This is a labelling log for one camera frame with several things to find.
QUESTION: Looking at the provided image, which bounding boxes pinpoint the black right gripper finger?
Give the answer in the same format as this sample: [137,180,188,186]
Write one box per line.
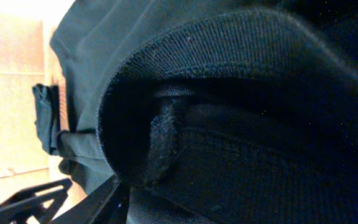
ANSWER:
[51,175,129,224]

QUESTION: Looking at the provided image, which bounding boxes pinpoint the black polo shirt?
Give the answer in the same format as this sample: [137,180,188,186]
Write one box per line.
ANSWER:
[33,0,358,223]

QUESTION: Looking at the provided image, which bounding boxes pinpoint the black mounting rail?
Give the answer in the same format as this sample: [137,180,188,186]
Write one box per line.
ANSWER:
[0,179,72,223]

